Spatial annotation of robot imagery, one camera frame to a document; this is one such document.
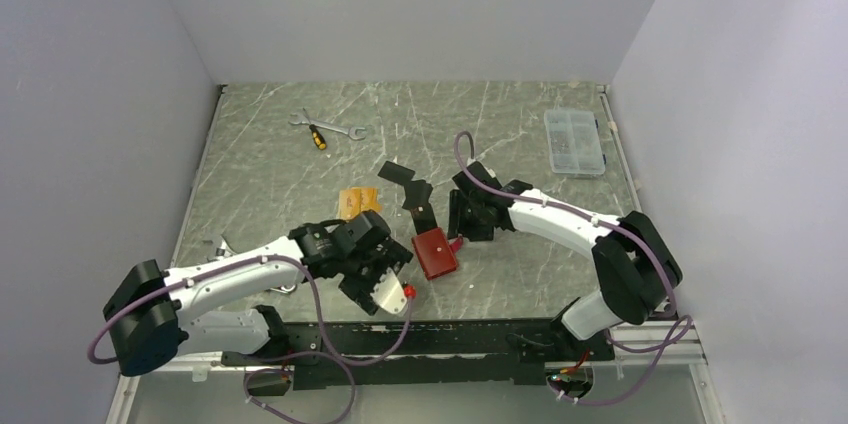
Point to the yellow black screwdriver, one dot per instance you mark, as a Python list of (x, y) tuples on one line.
[(318, 139)]

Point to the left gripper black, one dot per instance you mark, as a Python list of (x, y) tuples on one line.
[(361, 290)]

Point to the silver open-end wrench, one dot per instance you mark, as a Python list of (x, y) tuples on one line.
[(353, 132)]

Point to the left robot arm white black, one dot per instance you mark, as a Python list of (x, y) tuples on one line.
[(155, 315)]

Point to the clear plastic compartment box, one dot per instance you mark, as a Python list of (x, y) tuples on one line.
[(574, 142)]

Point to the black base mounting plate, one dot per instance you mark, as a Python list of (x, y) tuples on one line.
[(521, 351)]

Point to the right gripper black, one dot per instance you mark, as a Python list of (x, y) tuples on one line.
[(458, 224)]

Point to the aluminium rail frame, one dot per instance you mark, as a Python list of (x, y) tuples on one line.
[(680, 390)]

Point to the red leather card holder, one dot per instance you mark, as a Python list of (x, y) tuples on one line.
[(436, 252)]

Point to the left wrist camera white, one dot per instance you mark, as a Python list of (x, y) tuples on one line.
[(391, 295)]

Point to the single black VIP card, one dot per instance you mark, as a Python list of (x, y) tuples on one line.
[(424, 219)]

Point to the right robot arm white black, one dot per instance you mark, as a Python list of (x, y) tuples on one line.
[(635, 269)]

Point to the red handled adjustable wrench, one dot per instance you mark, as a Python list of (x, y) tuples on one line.
[(219, 248)]

